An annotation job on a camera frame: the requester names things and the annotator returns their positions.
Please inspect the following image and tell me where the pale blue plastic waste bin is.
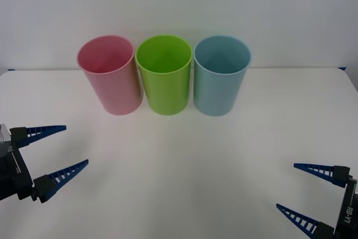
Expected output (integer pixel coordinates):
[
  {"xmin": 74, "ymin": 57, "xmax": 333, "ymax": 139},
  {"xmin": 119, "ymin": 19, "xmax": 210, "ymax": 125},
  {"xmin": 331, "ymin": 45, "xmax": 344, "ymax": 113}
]
[{"xmin": 193, "ymin": 35, "xmax": 252, "ymax": 117}]

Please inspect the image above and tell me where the pink plastic waste bin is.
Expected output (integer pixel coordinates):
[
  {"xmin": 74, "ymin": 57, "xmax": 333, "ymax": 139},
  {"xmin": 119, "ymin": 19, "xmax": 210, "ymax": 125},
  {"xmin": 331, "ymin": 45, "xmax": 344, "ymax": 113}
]
[{"xmin": 76, "ymin": 34, "xmax": 144, "ymax": 116}]

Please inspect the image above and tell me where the green plastic waste bin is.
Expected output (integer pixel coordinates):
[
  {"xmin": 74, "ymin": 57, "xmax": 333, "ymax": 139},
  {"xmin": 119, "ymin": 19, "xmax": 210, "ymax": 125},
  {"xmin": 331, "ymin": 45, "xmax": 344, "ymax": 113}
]
[{"xmin": 134, "ymin": 34, "xmax": 193, "ymax": 116}]

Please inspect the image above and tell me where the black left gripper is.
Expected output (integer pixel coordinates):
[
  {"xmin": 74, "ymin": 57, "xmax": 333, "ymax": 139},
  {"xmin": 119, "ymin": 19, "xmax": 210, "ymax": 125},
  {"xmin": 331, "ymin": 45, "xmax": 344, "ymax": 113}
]
[{"xmin": 0, "ymin": 124, "xmax": 89, "ymax": 204}]

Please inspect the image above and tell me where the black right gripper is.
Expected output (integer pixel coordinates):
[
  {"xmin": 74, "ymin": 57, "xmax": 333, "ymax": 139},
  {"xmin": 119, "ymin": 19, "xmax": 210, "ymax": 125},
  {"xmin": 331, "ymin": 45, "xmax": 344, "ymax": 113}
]
[{"xmin": 276, "ymin": 162, "xmax": 358, "ymax": 239}]

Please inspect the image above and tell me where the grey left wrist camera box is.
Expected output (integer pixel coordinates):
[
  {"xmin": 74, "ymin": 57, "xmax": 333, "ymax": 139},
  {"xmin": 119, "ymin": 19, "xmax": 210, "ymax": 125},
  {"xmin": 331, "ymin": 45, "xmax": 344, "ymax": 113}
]
[{"xmin": 0, "ymin": 123, "xmax": 12, "ymax": 157}]

